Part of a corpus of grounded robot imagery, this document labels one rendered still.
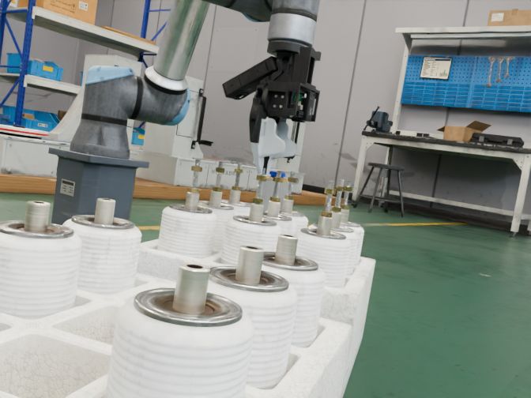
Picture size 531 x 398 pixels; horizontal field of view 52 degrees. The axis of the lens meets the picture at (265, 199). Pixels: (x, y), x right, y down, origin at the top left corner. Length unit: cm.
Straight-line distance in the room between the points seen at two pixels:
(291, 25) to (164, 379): 66
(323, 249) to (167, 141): 290
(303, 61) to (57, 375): 59
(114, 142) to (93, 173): 10
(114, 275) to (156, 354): 33
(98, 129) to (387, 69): 531
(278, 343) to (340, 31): 654
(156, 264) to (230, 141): 677
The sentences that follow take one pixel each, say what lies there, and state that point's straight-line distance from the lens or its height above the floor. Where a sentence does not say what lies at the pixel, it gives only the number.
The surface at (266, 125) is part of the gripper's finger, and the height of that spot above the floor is 41.
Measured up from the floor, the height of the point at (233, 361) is 23.
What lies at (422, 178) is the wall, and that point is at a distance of 616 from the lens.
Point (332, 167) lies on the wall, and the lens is 666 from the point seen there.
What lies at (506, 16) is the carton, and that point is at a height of 197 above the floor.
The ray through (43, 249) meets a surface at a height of 24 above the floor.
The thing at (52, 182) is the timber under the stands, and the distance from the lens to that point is 301.
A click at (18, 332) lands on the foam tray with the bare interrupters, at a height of 18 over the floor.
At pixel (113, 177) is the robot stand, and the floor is 25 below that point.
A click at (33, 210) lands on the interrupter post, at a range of 60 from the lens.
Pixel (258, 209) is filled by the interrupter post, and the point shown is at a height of 27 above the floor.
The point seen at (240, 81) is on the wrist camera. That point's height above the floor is 48.
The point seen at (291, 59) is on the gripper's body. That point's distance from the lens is 91.
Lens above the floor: 36
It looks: 4 degrees down
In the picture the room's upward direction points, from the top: 9 degrees clockwise
